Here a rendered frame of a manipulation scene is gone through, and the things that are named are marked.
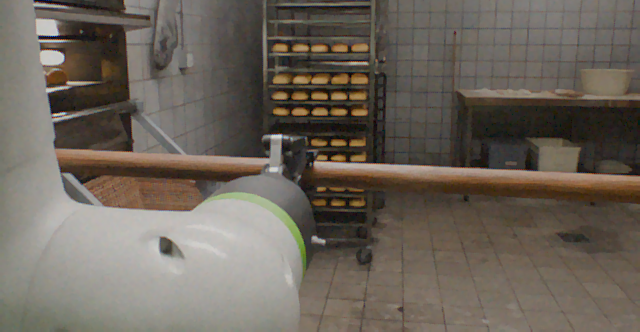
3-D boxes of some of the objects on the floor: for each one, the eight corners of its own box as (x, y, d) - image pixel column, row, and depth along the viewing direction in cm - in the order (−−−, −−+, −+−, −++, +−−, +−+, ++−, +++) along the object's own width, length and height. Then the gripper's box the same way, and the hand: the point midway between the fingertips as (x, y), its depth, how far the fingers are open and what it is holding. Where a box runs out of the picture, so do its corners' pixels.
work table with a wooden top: (460, 201, 477) (465, 96, 460) (451, 179, 555) (456, 89, 537) (737, 212, 446) (754, 101, 428) (687, 187, 523) (700, 92, 506)
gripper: (211, 129, 43) (275, 101, 66) (218, 319, 46) (276, 229, 69) (306, 131, 42) (337, 101, 65) (307, 326, 45) (336, 232, 68)
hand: (301, 173), depth 64 cm, fingers closed on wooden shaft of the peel, 3 cm apart
